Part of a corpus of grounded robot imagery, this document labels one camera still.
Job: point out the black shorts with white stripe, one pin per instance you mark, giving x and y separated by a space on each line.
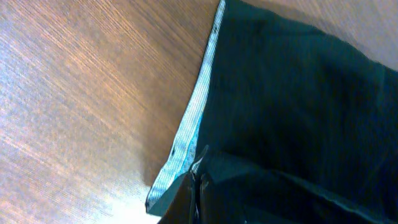
286 124

